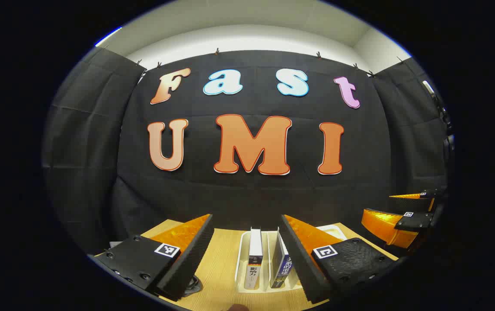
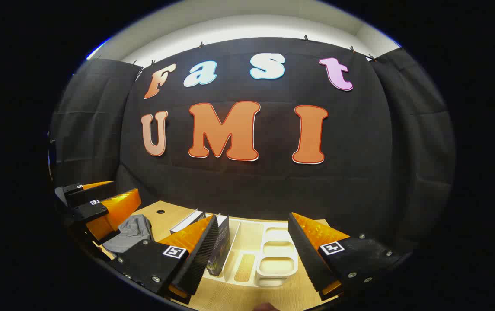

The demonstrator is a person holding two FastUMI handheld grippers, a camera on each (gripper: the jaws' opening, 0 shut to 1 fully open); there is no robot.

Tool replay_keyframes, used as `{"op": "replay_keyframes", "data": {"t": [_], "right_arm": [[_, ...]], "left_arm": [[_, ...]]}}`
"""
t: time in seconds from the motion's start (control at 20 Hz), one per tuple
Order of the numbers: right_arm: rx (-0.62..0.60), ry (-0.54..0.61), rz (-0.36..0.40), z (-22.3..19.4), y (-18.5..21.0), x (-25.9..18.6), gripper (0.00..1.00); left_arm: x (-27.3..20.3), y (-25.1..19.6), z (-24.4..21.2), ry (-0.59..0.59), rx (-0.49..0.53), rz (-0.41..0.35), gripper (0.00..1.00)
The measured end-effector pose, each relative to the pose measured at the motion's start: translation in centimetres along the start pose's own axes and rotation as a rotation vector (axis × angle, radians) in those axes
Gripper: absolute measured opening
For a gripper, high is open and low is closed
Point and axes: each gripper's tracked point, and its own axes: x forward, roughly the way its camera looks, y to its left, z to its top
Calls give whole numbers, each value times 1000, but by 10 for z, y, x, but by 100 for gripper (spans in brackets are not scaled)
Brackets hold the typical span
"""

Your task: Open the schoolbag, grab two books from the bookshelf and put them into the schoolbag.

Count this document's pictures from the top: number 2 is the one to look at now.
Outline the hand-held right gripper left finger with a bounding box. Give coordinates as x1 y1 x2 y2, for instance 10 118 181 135
110 214 220 305

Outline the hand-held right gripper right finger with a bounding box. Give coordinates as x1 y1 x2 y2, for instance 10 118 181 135
287 212 405 302

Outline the blue cover book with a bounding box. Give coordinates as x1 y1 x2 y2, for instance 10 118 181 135
205 214 231 277

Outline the grey schoolbag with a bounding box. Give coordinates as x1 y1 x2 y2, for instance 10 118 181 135
102 215 153 254

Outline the white bookshelf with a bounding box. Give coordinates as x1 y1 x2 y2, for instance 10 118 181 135
204 218 331 286

